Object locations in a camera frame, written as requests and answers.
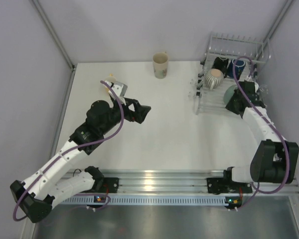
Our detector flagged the black mug cream inside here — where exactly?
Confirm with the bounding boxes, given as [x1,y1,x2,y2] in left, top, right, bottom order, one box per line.
[212,57,229,76]

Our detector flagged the teal green mug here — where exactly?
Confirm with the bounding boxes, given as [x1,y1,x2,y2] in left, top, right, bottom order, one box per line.
[223,85,238,105]

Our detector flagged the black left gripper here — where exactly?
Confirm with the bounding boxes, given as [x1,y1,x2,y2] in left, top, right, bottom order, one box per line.
[100,96,150,135]

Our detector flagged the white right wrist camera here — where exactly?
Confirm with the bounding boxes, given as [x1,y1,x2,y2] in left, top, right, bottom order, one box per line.
[246,80,259,93]

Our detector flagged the grey striped mug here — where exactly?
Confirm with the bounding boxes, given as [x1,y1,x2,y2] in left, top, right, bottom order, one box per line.
[204,69,224,90]

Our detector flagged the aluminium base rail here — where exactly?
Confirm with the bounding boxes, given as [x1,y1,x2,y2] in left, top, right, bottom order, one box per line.
[64,169,299,195]

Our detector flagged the perforated cable duct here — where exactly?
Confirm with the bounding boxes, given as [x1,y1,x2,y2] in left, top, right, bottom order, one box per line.
[62,196,230,206]

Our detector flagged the left aluminium frame post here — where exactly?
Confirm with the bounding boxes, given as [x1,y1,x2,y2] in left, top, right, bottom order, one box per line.
[30,0,75,70]

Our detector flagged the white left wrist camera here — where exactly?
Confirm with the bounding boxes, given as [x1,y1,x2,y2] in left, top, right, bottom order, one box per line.
[110,81,128,98]

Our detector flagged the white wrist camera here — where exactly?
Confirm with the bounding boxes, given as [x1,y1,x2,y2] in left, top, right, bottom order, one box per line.
[246,80,259,93]
[110,81,128,98]

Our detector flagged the clear dish rack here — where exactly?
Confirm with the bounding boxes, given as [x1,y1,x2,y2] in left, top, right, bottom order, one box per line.
[188,31,272,117]

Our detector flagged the aluminium frame post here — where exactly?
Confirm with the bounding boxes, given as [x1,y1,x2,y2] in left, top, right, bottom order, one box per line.
[30,0,75,70]
[259,0,296,50]

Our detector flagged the right aluminium frame post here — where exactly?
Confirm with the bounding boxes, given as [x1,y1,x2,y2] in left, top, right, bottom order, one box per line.
[259,0,296,50]

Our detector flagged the tall beige floral cup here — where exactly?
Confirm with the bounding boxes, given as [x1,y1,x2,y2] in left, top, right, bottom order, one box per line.
[152,52,169,79]

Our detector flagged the dark blue mug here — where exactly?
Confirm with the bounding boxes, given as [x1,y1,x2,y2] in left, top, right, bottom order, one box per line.
[227,59,246,80]

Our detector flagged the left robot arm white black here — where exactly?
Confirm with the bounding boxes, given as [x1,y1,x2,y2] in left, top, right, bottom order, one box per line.
[10,98,151,223]

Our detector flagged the yellow mug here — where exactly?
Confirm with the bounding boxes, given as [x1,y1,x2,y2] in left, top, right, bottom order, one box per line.
[104,74,117,87]

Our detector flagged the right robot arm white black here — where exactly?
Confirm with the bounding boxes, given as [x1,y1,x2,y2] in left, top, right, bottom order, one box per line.
[223,81,299,193]

